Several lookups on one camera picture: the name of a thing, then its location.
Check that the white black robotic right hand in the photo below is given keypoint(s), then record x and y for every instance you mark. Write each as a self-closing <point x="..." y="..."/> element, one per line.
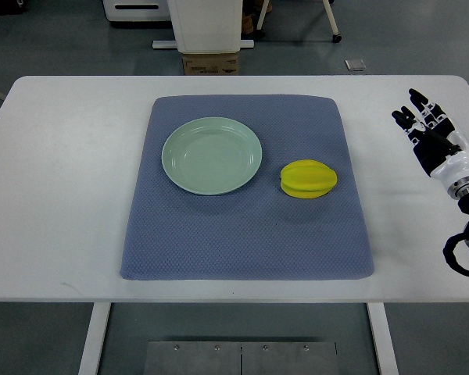
<point x="439" y="146"/>

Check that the yellow starfruit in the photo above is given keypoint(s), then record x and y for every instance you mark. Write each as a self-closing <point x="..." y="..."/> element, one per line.
<point x="307" y="179"/>

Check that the grey floor plate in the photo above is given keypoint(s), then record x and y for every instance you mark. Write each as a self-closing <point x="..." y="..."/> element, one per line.
<point x="355" y="65"/>

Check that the light green plate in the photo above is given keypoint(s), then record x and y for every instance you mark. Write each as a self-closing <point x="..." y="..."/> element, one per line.
<point x="211" y="156"/>

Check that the white chair leg with caster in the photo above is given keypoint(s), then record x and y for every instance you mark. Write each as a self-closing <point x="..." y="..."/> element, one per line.
<point x="263" y="6"/>

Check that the white right table leg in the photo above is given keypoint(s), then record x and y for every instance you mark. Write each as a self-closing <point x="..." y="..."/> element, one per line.
<point x="385" y="355"/>

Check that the white table leg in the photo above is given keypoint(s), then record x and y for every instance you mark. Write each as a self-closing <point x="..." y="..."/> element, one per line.
<point x="95" y="337"/>
<point x="385" y="355"/>

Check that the blue textured mat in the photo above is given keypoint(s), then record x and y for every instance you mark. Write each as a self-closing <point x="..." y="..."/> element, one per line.
<point x="256" y="232"/>

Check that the brown shoes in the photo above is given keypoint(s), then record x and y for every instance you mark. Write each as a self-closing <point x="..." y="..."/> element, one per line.
<point x="247" y="24"/>

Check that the cardboard box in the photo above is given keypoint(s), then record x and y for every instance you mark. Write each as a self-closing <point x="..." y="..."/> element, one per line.
<point x="226" y="64"/>

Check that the white cabinet with black slot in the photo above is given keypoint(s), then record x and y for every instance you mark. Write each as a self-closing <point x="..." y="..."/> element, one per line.
<point x="136" y="10"/>

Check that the white left table leg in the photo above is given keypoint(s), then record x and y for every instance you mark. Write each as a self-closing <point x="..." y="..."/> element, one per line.
<point x="95" y="337"/>

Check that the white pedestal column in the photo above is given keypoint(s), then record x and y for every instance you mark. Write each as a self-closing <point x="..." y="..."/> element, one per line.
<point x="205" y="27"/>

